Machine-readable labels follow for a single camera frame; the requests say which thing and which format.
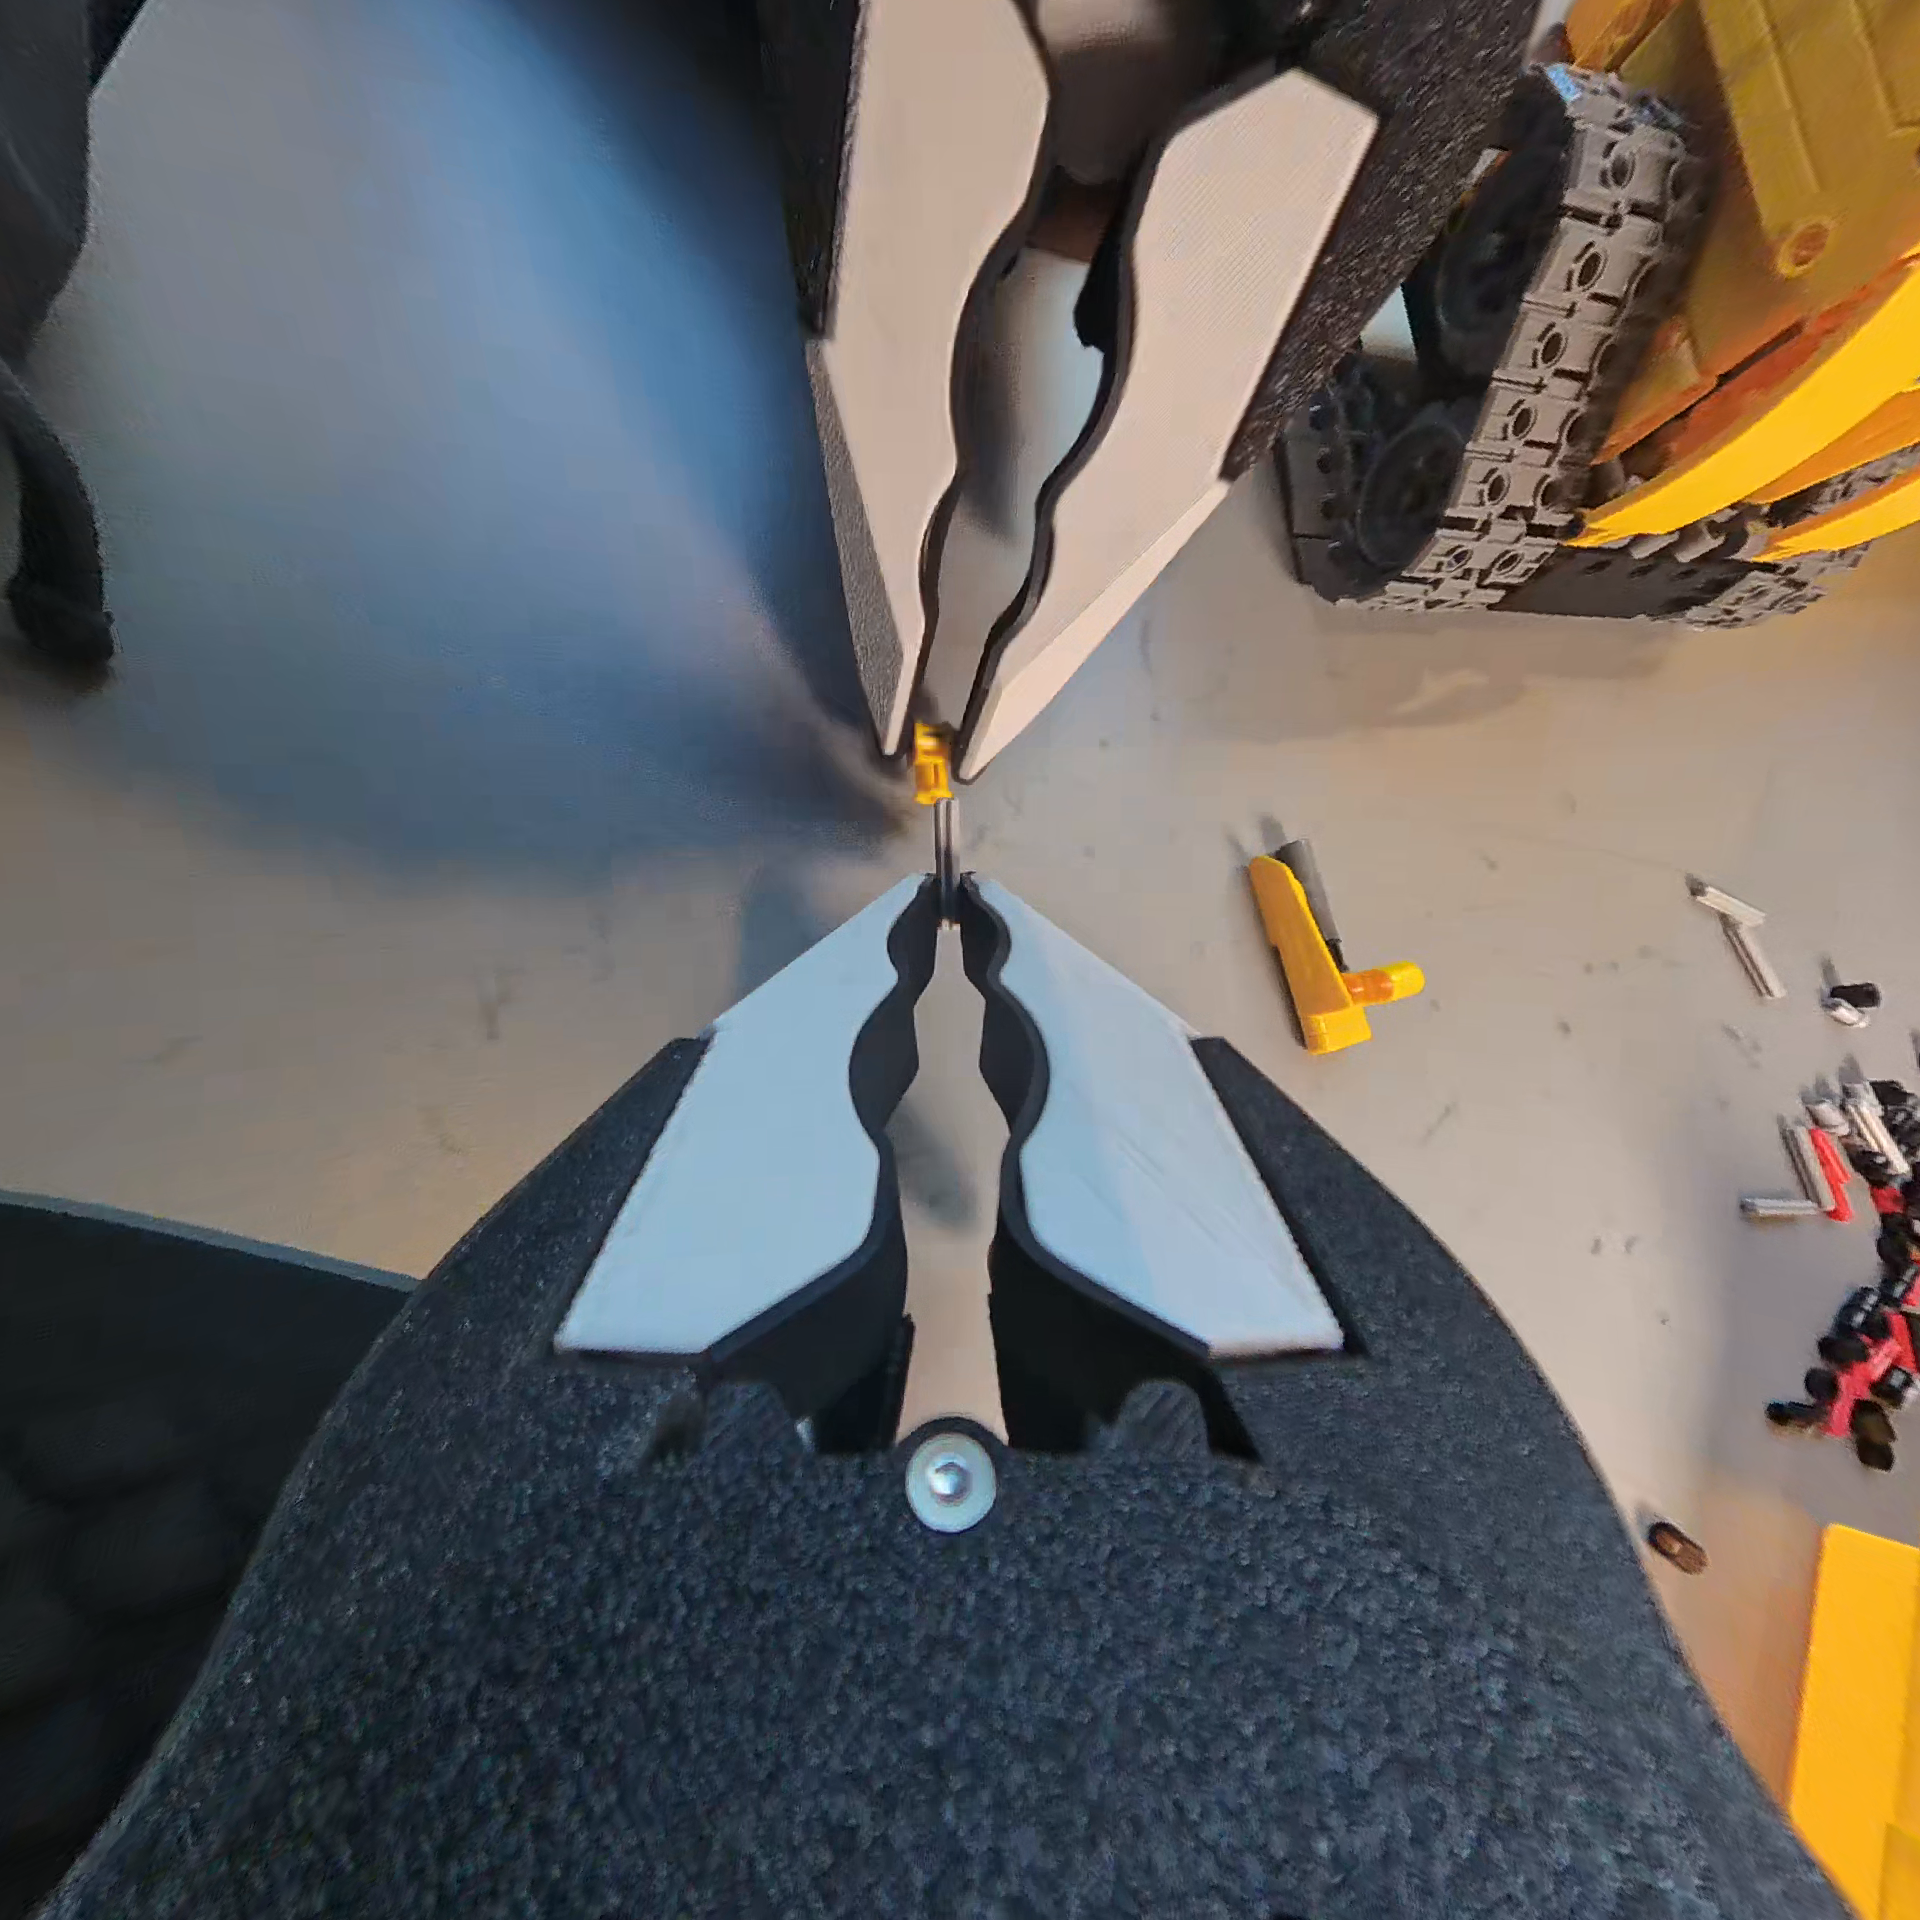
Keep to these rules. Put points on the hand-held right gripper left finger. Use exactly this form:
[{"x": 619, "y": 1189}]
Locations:
[{"x": 737, "y": 1199}]

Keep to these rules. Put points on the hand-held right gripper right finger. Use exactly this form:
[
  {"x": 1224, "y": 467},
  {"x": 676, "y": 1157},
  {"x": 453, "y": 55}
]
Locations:
[{"x": 1169, "y": 1186}]

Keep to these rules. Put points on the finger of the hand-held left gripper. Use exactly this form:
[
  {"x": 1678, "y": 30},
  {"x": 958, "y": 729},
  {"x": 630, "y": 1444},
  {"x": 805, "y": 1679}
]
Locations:
[
  {"x": 1233, "y": 303},
  {"x": 915, "y": 240}
]

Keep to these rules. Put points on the yellow brick piece grey axle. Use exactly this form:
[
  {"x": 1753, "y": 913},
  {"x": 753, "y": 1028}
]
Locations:
[{"x": 1314, "y": 963}]

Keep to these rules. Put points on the yellow tracked brick vehicle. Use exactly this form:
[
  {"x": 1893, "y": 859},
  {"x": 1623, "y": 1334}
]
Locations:
[{"x": 1679, "y": 303}]

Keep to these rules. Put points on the small yellow brick connector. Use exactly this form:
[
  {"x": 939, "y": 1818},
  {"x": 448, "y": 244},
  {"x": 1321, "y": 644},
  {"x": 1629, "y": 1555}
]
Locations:
[{"x": 934, "y": 766}]

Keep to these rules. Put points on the yellow plastic bin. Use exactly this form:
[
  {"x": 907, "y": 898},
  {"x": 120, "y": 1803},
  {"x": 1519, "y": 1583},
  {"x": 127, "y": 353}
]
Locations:
[{"x": 1865, "y": 1713}]

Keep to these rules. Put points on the grey desk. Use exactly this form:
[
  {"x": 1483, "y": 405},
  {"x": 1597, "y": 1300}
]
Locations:
[{"x": 390, "y": 753}]

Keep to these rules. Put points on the small dark brick pin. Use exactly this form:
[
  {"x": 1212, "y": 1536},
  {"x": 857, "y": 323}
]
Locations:
[{"x": 1678, "y": 1546}]

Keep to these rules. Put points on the pile of small brick parts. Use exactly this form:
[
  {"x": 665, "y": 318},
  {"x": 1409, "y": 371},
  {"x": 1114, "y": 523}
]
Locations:
[{"x": 1863, "y": 1199}]

